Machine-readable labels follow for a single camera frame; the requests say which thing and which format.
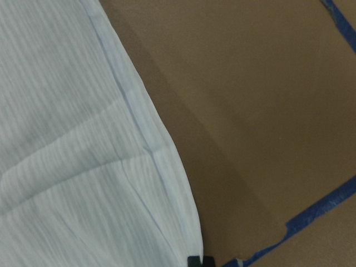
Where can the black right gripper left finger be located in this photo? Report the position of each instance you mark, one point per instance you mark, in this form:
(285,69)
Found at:
(193,261)

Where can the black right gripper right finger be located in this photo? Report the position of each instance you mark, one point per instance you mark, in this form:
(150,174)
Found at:
(208,261)

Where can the light blue button-up shirt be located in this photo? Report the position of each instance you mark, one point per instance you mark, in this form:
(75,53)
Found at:
(90,175)

